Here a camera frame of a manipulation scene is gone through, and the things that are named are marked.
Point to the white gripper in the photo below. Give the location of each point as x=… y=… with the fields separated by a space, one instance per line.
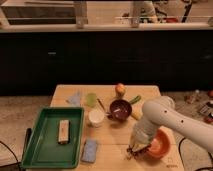
x=139 y=138

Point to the dark grape bunch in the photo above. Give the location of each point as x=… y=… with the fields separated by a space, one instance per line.
x=131 y=153

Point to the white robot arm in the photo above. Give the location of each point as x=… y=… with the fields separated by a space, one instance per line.
x=161 y=111

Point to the orange bowl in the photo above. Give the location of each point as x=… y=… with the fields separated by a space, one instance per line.
x=160 y=146

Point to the corn cob with green husk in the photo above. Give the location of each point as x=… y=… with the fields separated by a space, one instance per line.
x=134 y=114

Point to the purple bowl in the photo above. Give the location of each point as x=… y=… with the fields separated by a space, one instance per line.
x=120 y=109

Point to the white cup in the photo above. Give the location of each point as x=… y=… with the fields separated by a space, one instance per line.
x=96 y=117

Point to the blue sponge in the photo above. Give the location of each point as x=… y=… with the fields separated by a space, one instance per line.
x=89 y=151

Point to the green cup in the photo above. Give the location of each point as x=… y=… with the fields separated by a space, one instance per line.
x=91 y=99

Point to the light blue cloth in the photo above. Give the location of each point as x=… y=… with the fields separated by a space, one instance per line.
x=74 y=100

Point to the wooden block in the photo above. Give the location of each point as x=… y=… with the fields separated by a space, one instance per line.
x=63 y=134

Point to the green plastic tray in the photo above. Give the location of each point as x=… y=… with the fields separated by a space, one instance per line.
x=43 y=150

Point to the wooden handled spoon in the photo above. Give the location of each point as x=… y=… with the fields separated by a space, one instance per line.
x=107 y=114

